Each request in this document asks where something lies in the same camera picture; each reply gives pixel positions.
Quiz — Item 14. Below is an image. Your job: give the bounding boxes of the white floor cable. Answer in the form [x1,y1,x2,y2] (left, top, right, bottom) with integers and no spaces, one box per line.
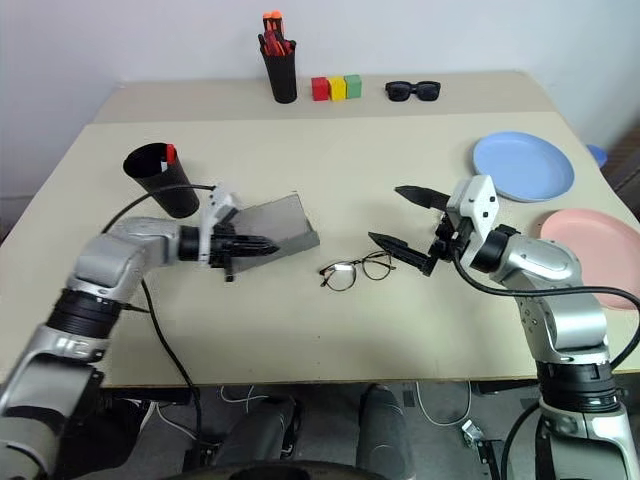
[218,383,272,410]
[413,381,475,428]

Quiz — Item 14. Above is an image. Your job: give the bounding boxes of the thin-framed clear eyeglasses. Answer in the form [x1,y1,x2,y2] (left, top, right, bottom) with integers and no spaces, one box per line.
[319,251,398,293]

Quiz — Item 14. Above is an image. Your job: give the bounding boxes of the pink plate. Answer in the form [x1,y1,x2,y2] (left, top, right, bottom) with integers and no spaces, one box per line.
[540,207,640,312]

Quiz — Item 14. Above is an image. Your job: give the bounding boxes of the blue plate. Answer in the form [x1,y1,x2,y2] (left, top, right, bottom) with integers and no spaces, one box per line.
[471,130,576,204]

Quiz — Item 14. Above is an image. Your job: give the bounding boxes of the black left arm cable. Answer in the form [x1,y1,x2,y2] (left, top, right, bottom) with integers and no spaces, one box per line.
[101,183,219,451]

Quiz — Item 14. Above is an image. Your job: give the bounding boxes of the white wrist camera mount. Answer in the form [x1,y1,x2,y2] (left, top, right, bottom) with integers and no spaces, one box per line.
[198,184,245,262]
[445,174,500,267]

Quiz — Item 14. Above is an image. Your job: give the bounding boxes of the blue round container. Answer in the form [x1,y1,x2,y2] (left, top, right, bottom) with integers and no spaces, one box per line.
[585,143,609,169]

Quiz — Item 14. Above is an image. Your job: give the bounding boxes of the black sunglasses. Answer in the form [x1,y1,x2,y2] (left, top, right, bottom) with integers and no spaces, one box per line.
[384,79,443,105]

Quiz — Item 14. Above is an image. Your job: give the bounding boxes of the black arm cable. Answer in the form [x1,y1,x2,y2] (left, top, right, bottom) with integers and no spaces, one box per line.
[452,253,640,480]
[101,183,219,451]

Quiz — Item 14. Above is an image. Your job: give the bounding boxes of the tall black pen holder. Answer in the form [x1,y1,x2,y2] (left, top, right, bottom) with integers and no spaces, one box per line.
[257,35,300,106]

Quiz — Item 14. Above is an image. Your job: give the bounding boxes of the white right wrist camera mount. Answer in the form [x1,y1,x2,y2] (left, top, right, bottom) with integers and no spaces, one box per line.
[445,174,500,267]

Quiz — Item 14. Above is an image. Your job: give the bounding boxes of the wide black cup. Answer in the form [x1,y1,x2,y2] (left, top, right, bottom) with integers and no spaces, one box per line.
[122,142,203,220]

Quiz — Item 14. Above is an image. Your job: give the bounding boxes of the small metal bracket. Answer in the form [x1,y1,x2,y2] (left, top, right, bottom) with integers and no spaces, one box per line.
[459,418,490,450]

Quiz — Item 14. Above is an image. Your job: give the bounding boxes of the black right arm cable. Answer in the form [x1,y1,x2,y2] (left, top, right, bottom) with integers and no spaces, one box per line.
[452,253,640,480]

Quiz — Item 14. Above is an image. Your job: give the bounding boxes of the dark grey rounded shape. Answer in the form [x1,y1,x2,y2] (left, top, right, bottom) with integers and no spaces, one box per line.
[358,383,417,480]
[219,394,304,476]

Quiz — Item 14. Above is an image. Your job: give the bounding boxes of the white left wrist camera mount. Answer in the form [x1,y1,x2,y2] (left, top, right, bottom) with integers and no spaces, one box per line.
[198,184,245,262]

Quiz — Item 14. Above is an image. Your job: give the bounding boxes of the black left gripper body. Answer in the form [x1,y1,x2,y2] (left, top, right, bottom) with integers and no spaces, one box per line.
[207,223,242,284]

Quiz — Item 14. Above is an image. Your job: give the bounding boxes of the grey glasses case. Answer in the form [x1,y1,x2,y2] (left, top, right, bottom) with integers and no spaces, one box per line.
[225,191,322,277]

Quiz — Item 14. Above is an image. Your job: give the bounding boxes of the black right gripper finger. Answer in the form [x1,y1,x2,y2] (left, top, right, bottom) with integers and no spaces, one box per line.
[367,231,438,278]
[394,184,452,211]

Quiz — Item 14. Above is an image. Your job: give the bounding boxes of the black round base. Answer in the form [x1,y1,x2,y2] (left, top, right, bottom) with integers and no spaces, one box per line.
[182,458,364,480]

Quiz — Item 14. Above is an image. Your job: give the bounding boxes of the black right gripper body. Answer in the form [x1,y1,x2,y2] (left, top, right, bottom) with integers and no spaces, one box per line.
[427,209,474,264]

